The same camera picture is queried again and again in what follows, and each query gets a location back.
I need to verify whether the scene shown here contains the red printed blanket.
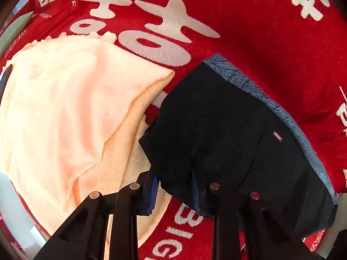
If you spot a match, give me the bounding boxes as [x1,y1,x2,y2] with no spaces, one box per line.
[0,0,347,260]

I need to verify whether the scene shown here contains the grey-green cushion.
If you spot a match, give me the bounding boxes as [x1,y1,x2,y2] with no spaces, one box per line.
[0,11,36,57]

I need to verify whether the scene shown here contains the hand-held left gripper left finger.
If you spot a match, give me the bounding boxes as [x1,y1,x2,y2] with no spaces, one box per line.
[35,168,158,260]

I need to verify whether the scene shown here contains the peach towel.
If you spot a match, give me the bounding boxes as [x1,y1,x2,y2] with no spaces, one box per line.
[0,31,176,260]

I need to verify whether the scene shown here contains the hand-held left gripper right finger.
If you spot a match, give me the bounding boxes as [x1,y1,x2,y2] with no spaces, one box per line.
[192,168,318,260]

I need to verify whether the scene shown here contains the dark blue object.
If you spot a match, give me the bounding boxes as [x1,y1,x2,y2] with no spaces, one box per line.
[0,65,13,102]

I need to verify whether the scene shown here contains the black pants with blue waistband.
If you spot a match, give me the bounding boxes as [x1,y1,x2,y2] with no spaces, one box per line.
[139,54,339,235]

